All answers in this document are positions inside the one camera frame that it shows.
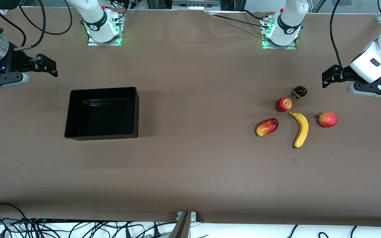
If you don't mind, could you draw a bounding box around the small red yellow apple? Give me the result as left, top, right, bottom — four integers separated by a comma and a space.
276, 97, 292, 113

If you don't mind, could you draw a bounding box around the yellow banana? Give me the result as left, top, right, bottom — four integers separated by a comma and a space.
288, 112, 309, 149

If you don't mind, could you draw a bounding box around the black rectangular plastic box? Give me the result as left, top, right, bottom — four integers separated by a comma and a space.
64, 87, 140, 141

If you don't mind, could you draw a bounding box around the red apple right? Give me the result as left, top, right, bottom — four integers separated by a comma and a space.
318, 111, 338, 128

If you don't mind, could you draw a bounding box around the dark purple mangosteen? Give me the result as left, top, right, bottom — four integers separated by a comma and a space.
292, 86, 308, 99

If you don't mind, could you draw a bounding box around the red yellow mango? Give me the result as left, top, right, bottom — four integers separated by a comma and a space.
256, 118, 279, 137

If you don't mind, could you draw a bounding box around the brown table cover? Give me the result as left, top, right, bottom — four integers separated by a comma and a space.
0, 7, 381, 228

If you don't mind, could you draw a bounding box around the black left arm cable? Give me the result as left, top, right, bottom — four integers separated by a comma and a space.
329, 0, 347, 74

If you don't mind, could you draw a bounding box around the black looping arm cable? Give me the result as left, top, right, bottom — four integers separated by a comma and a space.
40, 0, 73, 35

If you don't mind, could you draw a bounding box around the black cable with plug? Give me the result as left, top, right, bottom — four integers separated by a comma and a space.
13, 0, 46, 51

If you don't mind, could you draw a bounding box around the metal base plate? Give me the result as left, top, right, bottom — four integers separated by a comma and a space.
87, 13, 122, 46
262, 17, 297, 50

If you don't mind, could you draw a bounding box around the short black table cable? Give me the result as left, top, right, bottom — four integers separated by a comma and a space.
242, 9, 265, 20

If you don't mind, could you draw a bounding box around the long black table cable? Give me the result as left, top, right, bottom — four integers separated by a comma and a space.
210, 13, 274, 29

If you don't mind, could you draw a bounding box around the black arched cable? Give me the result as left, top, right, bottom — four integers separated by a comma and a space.
0, 202, 29, 220

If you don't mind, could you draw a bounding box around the silver aluminium frame rail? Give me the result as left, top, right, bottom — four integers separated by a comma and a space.
172, 0, 221, 10

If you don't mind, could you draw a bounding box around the tangled black floor cable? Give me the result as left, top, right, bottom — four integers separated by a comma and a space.
28, 220, 178, 238

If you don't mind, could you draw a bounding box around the small silver edge bracket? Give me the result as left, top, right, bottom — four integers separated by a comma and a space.
176, 212, 197, 221

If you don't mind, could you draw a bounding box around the dark slanted post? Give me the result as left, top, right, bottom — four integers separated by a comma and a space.
169, 212, 191, 238

